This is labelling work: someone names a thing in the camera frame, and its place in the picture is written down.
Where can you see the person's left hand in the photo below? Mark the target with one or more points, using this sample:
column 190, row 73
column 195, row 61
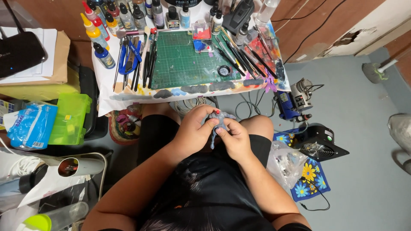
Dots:
column 188, row 131

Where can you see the person's right hand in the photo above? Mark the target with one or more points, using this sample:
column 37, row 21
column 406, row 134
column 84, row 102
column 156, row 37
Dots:
column 239, row 141

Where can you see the grey toy figurine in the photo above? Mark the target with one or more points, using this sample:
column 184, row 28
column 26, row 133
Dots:
column 219, row 120

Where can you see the person's black shorts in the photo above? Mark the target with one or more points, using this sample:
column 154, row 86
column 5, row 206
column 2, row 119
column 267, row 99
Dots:
column 212, row 179

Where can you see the clear plastic bag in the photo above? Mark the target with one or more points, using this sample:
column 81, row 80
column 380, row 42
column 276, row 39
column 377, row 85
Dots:
column 284, row 165

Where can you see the woven basket with supplies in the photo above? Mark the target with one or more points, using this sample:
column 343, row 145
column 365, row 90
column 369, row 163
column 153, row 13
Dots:
column 123, row 126

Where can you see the purple figure part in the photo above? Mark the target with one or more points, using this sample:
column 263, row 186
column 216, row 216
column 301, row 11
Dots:
column 269, row 84

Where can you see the blue and silver air compressor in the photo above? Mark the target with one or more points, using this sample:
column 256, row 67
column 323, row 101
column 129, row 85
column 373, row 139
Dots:
column 295, row 99

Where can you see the small black round dish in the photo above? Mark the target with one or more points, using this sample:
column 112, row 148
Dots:
column 223, row 70

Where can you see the green cutting mat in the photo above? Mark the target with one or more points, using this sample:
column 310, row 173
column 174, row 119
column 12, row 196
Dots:
column 179, row 61

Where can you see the black box fan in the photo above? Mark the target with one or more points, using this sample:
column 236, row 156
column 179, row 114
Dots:
column 318, row 144

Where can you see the blue floral cloth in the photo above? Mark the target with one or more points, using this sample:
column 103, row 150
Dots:
column 310, row 179

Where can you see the fan of thin paint brushes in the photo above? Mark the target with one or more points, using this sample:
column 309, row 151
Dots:
column 244, row 57

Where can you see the bunch of black paint brushes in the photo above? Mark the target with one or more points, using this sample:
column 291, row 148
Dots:
column 141, row 61

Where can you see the paint-stained white paper sheet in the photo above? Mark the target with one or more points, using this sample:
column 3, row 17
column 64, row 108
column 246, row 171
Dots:
column 106, row 89

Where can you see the clear box of coloured pieces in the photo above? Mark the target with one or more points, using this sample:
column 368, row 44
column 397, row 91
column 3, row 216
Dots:
column 201, row 35

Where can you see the grey dropper bottle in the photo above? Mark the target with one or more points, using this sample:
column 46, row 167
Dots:
column 241, row 34

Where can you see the white cardboard tube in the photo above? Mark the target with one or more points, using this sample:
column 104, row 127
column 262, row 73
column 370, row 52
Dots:
column 82, row 166

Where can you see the white dropper bottle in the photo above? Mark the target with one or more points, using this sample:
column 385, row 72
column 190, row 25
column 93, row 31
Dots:
column 217, row 23

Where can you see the green plastic organiser box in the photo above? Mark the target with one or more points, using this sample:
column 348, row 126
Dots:
column 69, row 118

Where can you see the black airbrush holder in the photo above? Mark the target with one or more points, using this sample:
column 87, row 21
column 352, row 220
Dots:
column 238, row 16

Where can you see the cluster of paint bottles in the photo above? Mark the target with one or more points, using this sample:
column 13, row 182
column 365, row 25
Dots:
column 128, row 16

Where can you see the clear plastic bottle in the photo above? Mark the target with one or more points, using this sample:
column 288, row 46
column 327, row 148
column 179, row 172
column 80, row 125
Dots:
column 267, row 11

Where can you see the brown envelope with papers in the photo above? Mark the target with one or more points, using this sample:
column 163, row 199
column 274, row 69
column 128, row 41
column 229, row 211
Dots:
column 59, row 64

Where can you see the grey stand base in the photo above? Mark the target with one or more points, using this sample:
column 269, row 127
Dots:
column 374, row 72

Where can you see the blue wet wipes pack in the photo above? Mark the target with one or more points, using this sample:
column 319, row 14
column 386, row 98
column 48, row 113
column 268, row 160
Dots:
column 30, row 126

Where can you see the clear bottle with green cap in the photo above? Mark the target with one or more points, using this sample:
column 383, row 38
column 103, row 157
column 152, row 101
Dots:
column 54, row 218

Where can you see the black router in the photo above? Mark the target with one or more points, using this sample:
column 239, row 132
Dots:
column 19, row 53

